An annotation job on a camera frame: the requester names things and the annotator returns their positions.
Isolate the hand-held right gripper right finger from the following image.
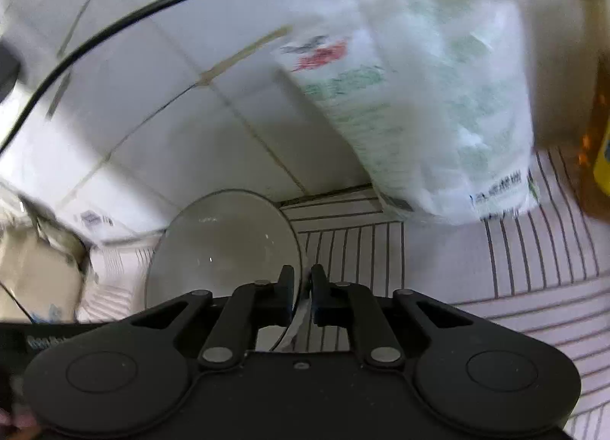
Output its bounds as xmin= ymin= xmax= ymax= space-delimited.
xmin=310 ymin=264 xmax=477 ymax=367

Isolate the white wall control panel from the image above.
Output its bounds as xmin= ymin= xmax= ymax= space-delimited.
xmin=71 ymin=209 xmax=115 ymax=231

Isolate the white plastic bag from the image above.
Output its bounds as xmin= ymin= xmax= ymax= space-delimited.
xmin=271 ymin=0 xmax=541 ymax=226

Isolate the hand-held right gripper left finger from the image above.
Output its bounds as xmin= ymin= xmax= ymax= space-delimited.
xmin=128 ymin=266 xmax=295 ymax=367

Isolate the black power adapter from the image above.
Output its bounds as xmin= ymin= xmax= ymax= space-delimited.
xmin=0 ymin=42 xmax=22 ymax=98

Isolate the white ribbed bowl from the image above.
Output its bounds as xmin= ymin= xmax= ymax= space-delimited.
xmin=144 ymin=189 xmax=310 ymax=352

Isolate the large cooking oil bottle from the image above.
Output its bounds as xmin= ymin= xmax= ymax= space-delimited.
xmin=574 ymin=0 xmax=610 ymax=222

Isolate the white rice cooker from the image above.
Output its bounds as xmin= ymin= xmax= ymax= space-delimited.
xmin=0 ymin=223 xmax=91 ymax=324

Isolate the striped white tablecloth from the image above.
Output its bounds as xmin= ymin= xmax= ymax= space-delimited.
xmin=76 ymin=147 xmax=610 ymax=440

